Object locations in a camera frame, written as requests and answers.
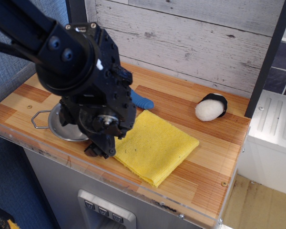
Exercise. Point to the white and black plush toy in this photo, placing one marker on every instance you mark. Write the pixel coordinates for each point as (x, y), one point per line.
(211, 107)

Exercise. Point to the white ridged side unit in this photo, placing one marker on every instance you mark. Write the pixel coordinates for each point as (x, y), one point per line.
(263, 158)

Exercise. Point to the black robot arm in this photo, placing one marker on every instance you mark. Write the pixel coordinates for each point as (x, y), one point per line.
(80, 63)

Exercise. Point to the yellow folded cloth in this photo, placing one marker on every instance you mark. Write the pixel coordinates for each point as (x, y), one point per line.
(154, 148)

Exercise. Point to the stainless steel bowl with handles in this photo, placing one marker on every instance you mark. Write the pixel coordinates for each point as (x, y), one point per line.
(68, 132)

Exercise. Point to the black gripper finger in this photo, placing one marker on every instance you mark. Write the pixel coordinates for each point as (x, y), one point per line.
(95, 150)
(65, 118)

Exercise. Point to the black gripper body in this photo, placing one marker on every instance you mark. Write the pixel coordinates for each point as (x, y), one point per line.
(103, 111)

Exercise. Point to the silver dispenser button panel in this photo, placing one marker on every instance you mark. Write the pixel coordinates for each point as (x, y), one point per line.
(99, 213)

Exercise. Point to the dark vertical frame post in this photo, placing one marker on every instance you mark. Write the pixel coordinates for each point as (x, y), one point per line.
(267, 63)

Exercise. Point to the grey toy fridge cabinet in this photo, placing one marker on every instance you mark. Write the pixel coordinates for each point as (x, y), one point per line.
(61, 181)

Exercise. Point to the blue handled metal spork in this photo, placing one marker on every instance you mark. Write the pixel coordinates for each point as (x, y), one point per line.
(141, 102)

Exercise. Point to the yellow black object at corner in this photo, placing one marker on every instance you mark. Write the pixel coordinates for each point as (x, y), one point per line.
(8, 223)

